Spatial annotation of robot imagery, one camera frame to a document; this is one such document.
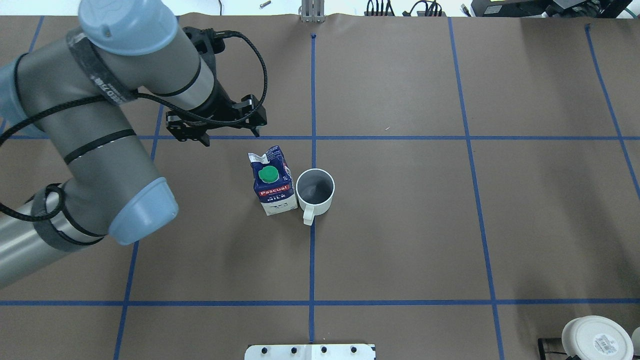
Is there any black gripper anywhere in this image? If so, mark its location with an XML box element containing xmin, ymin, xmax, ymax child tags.
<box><xmin>166</xmin><ymin>94</ymin><xmax>268</xmax><ymax>147</ymax></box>

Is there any blue Pascual milk carton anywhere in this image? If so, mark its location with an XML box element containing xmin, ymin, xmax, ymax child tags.
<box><xmin>247</xmin><ymin>145</ymin><xmax>298</xmax><ymax>216</ymax></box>

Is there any white ribbed mug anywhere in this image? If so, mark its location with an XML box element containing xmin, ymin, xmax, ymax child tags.
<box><xmin>295</xmin><ymin>168</ymin><xmax>336</xmax><ymax>226</ymax></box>

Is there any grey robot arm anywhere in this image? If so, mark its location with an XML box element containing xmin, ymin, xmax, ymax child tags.
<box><xmin>1</xmin><ymin>0</ymin><xmax>266</xmax><ymax>288</ymax></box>

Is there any black equipment box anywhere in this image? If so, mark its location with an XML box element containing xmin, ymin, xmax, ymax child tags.
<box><xmin>470</xmin><ymin>0</ymin><xmax>632</xmax><ymax>19</ymax></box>

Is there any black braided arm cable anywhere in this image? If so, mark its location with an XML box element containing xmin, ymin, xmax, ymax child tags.
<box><xmin>0</xmin><ymin>30</ymin><xmax>269</xmax><ymax>223</ymax></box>

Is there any grey metal mount post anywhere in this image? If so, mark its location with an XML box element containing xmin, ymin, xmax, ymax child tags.
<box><xmin>298</xmin><ymin>0</ymin><xmax>326</xmax><ymax>24</ymax></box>

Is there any white bracket with black knobs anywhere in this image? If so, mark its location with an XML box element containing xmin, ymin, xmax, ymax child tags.
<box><xmin>244</xmin><ymin>343</ymin><xmax>377</xmax><ymax>360</ymax></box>

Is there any black cable bundle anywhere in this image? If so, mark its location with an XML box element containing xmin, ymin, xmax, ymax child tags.
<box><xmin>364</xmin><ymin>0</ymin><xmax>447</xmax><ymax>18</ymax></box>

